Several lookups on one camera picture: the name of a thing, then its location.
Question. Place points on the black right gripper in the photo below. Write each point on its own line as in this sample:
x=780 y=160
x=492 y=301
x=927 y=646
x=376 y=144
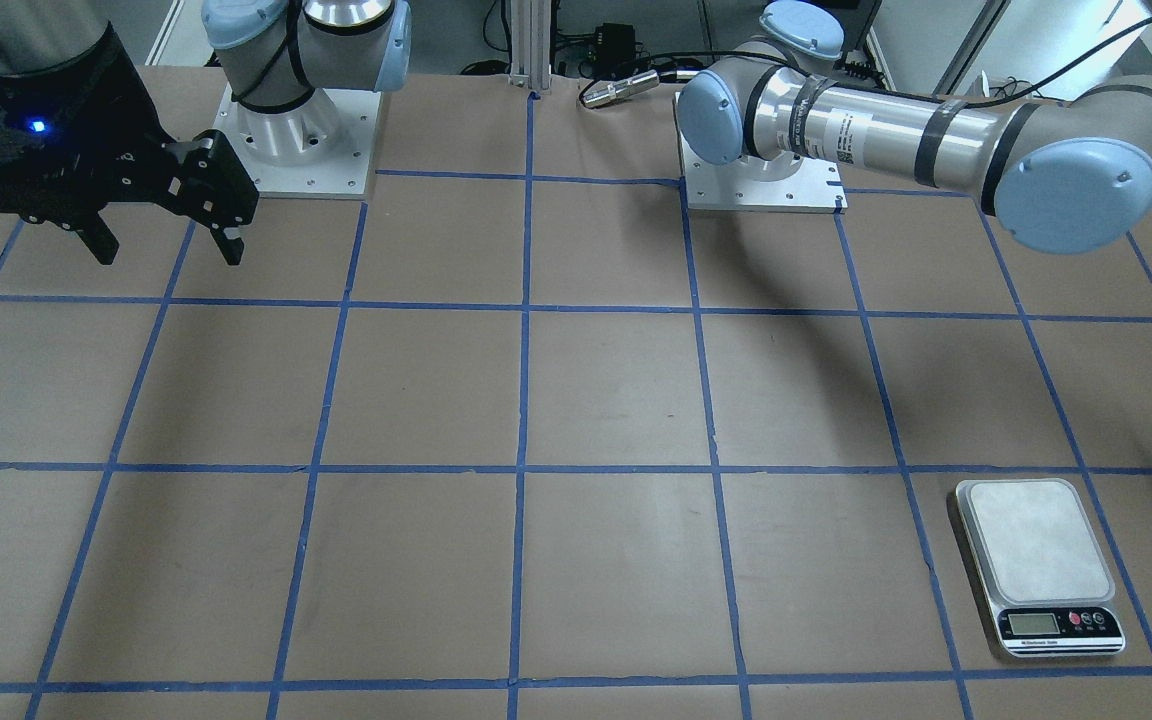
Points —
x=124 y=118

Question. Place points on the aluminium frame post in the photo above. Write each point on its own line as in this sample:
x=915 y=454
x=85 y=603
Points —
x=529 y=42

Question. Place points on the silver metal cylinder connector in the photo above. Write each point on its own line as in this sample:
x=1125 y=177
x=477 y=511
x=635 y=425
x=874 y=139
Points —
x=619 y=90

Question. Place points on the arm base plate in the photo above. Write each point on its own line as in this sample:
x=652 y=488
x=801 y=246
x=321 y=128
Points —
x=324 y=150
x=788 y=184

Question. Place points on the silver digital kitchen scale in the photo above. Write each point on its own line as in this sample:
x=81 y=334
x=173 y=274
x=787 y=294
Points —
x=1045 y=588

